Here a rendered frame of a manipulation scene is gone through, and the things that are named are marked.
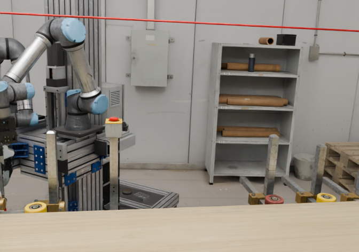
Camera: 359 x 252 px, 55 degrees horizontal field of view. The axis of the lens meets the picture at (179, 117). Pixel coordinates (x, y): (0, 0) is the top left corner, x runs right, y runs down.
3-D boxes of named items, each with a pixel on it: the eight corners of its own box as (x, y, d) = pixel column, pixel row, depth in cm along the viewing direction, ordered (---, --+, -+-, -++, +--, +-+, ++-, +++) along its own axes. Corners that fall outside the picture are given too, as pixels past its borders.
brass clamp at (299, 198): (294, 200, 177) (295, 191, 175) (319, 199, 179) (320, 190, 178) (300, 206, 171) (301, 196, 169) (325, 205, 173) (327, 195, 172)
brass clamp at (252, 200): (247, 202, 172) (248, 192, 171) (273, 201, 175) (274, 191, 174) (251, 207, 167) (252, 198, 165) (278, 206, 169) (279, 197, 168)
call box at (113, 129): (106, 135, 154) (106, 118, 153) (122, 135, 155) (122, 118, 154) (105, 140, 148) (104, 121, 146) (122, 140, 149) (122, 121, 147)
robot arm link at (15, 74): (43, 13, 180) (-17, 86, 160) (57, 13, 174) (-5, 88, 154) (57, 29, 189) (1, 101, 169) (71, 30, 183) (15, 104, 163)
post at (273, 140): (259, 225, 175) (269, 133, 165) (266, 225, 176) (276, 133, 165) (262, 229, 172) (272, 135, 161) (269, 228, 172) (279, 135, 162)
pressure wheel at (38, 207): (21, 232, 138) (20, 206, 136) (39, 224, 145) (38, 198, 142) (34, 239, 134) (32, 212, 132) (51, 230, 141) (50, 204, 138)
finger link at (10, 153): (15, 164, 155) (13, 144, 152) (0, 166, 152) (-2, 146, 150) (15, 162, 157) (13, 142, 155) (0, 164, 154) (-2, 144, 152)
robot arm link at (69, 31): (94, 105, 206) (63, 14, 177) (113, 109, 198) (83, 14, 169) (80, 116, 197) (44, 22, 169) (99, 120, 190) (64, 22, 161)
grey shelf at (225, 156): (204, 170, 431) (211, 42, 397) (274, 171, 438) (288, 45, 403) (209, 184, 388) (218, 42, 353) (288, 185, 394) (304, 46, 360)
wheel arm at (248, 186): (239, 182, 195) (239, 175, 194) (244, 182, 196) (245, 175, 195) (270, 222, 153) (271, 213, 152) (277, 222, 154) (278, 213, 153)
